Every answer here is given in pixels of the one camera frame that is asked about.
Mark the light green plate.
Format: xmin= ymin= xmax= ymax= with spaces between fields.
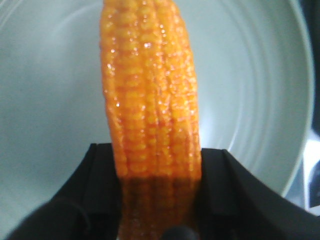
xmin=0 ymin=0 xmax=314 ymax=235

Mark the orange corn cob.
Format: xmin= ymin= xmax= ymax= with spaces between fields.
xmin=100 ymin=0 xmax=202 ymax=240

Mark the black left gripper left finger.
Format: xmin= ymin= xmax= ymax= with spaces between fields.
xmin=7 ymin=143 xmax=122 ymax=240

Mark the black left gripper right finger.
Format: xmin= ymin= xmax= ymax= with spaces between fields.
xmin=195 ymin=148 xmax=320 ymax=240

